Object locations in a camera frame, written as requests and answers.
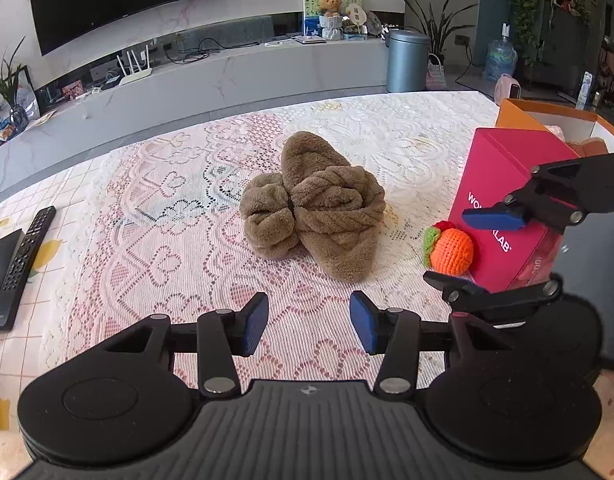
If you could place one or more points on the grey television console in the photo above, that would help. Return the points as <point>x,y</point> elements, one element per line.
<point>212,80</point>

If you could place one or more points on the small brown fluffy slipper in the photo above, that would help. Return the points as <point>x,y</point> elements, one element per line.
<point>267,215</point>

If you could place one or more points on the lace tablecloth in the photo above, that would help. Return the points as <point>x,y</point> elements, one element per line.
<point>162,210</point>

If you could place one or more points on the picture board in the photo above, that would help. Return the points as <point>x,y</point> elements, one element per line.
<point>309,15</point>

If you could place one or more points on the white router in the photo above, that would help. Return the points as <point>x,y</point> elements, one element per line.
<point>134,76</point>

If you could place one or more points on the long-leaf potted plant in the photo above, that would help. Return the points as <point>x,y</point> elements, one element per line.
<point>439,25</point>

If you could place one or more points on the plant in glass vase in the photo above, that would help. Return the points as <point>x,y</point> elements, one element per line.
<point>9,90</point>

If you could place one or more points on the white bottle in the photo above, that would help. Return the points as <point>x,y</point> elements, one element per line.
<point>584,91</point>

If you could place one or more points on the green vine plant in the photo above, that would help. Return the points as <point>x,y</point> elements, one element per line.
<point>524,0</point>

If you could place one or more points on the pink box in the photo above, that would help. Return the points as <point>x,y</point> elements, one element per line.
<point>502,170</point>

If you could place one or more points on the dark cabinet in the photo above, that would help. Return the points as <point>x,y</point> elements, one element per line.
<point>562,45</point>

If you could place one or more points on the teddy bear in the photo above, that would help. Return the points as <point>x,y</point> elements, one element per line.
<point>331,12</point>

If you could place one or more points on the woven bag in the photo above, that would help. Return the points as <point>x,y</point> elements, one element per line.
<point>435,77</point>

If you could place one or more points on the grey trash can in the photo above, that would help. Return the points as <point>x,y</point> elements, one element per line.
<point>407,62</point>

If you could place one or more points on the orange crochet fruit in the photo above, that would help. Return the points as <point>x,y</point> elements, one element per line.
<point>452,252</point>

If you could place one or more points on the large brown fluffy slipper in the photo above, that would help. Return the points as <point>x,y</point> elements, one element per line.
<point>332,210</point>

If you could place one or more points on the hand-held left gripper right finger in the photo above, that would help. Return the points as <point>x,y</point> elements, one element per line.
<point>364,322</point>

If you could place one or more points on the round paper fan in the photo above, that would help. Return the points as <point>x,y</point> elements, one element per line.
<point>357,13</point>

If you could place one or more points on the pink heater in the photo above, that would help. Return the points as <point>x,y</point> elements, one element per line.
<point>508,89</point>

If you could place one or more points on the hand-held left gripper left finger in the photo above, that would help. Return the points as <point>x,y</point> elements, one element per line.
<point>254,322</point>

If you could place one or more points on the blue water jug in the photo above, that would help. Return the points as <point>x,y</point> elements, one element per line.
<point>501,57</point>

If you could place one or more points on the orange cardboard box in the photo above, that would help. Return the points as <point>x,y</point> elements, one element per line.
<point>532,112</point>

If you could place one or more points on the small photo frame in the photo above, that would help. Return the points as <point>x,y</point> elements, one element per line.
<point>72,90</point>

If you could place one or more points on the black remote control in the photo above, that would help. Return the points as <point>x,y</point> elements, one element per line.
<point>27,255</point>

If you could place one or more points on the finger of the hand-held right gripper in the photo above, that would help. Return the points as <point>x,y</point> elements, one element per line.
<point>487,302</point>
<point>492,219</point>

